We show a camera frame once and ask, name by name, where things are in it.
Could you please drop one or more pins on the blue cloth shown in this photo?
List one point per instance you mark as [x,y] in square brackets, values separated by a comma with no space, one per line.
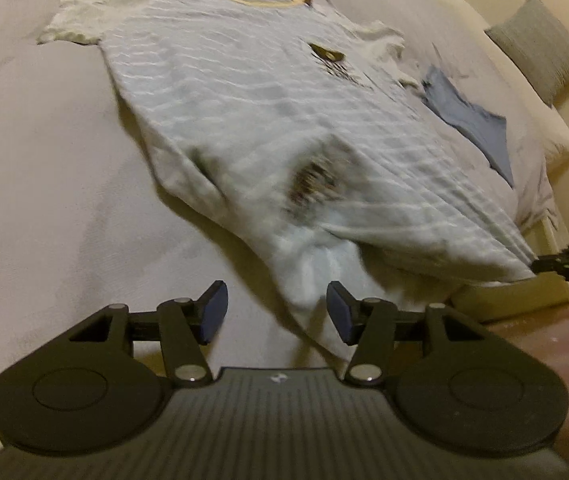
[469,117]

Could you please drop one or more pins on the white cushion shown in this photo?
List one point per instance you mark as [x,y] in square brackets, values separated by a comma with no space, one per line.
[554,127]

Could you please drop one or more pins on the grey pillow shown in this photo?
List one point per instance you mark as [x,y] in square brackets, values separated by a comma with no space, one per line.
[541,47]

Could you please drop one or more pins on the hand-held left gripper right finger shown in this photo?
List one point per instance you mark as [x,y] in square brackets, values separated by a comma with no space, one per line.
[342,312]

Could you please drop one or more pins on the white striped t-shirt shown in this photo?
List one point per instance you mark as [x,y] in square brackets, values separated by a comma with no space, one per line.
[244,110]

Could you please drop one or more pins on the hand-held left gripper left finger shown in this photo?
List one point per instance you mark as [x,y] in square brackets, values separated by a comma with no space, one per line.
[213,312]

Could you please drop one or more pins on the bed with grey sheet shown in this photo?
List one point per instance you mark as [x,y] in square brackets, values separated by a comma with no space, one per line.
[39,185]

